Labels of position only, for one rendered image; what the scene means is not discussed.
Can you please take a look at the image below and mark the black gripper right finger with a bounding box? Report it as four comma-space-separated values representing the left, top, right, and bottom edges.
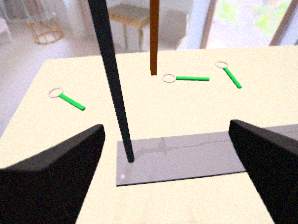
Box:
228, 119, 298, 224

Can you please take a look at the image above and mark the orange handle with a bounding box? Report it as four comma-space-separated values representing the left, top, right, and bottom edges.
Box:
150, 0, 160, 76

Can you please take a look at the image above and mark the green handle with grey loop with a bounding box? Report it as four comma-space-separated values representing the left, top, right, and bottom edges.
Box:
162, 73, 210, 83
215, 61, 242, 89
48, 87, 87, 111

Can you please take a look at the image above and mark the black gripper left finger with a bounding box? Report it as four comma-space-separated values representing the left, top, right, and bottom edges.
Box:
0, 124, 106, 224

